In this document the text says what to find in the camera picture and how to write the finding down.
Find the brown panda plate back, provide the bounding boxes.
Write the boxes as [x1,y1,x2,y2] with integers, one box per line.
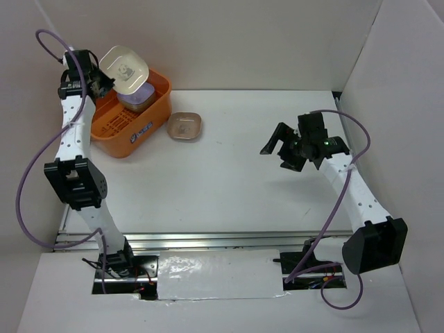
[166,112,203,141]

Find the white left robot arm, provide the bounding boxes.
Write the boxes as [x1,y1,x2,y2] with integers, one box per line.
[44,69,137,278]

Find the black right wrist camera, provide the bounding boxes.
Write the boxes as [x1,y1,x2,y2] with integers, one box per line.
[298,112,328,142]

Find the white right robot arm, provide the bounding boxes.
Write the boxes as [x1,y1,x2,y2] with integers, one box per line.
[260,121,408,275]

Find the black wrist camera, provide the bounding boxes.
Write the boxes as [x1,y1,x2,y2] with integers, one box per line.
[298,112,328,142]
[64,49,97,80]

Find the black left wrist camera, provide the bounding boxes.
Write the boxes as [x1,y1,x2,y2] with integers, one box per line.
[64,49,97,80]

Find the purple plate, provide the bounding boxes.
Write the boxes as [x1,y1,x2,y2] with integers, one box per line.
[117,83,155,104]

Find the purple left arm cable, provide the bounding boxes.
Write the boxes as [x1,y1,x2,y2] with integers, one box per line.
[15,30,107,296]

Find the cream panda plate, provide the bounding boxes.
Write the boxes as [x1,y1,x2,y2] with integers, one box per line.
[99,45,149,95]
[120,101,152,114]

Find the orange plastic bin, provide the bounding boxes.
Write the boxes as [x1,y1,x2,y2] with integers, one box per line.
[91,69,172,158]

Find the cream panda plate back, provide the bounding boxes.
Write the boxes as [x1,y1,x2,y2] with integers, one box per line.
[99,45,149,95]

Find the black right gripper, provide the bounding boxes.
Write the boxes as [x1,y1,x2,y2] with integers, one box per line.
[260,121,309,171]

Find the aluminium rail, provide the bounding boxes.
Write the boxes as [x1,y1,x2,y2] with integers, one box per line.
[53,230,353,251]

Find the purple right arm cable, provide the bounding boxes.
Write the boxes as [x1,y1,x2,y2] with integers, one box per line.
[283,110,371,309]

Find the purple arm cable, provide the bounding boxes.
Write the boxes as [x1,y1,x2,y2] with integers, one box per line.
[283,110,371,309]
[15,30,107,296]

